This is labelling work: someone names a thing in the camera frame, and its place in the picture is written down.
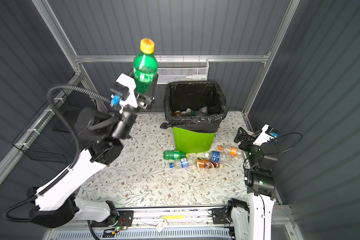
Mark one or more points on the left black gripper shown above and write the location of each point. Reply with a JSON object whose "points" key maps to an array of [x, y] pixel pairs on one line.
{"points": [[147, 97]]}

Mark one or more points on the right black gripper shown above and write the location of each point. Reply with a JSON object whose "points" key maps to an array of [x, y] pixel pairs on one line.
{"points": [[239, 138]]}

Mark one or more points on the green bottle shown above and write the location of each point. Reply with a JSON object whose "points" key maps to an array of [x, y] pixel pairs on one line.
{"points": [[174, 155], [145, 66]]}

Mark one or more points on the brown tea bottle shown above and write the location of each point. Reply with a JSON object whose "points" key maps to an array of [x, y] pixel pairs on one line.
{"points": [[208, 164]]}

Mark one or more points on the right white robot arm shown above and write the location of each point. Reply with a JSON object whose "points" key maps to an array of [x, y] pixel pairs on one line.
{"points": [[252, 219]]}

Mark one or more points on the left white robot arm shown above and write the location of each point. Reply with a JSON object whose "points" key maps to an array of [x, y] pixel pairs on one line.
{"points": [[98, 138]]}

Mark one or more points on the blue label bottle near bin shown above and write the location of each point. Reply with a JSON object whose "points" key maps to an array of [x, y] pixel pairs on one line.
{"points": [[218, 157]]}

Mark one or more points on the green bin with black liner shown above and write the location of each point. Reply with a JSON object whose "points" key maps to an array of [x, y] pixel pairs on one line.
{"points": [[194, 111]]}

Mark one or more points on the orange label clear bottle right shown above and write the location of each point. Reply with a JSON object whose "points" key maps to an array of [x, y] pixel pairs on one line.
{"points": [[233, 151]]}

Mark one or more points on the clear bottle blue label centre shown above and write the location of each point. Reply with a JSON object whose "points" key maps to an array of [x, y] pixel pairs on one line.
{"points": [[183, 163]]}

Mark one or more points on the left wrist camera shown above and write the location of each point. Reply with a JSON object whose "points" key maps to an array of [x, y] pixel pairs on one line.
{"points": [[123, 92]]}

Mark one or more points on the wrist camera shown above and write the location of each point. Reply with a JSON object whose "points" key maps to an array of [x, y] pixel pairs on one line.
{"points": [[123, 92], [267, 133]]}

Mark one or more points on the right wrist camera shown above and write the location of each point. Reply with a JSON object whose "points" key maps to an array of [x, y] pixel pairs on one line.
{"points": [[267, 133]]}

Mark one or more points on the white wire wall basket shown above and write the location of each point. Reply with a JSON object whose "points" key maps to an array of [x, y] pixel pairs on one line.
{"points": [[182, 70]]}

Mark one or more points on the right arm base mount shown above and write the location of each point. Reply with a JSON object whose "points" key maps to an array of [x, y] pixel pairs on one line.
{"points": [[220, 215]]}

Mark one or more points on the black wire wall basket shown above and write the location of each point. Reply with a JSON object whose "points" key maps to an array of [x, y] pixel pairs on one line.
{"points": [[47, 139]]}

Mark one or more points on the yellow marker on rail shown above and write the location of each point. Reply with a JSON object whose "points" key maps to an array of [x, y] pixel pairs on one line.
{"points": [[173, 217]]}

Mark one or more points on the white tag on rail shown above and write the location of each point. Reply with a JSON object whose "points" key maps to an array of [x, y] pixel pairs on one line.
{"points": [[162, 225]]}

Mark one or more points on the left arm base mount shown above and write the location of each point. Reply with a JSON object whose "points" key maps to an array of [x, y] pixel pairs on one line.
{"points": [[122, 219]]}

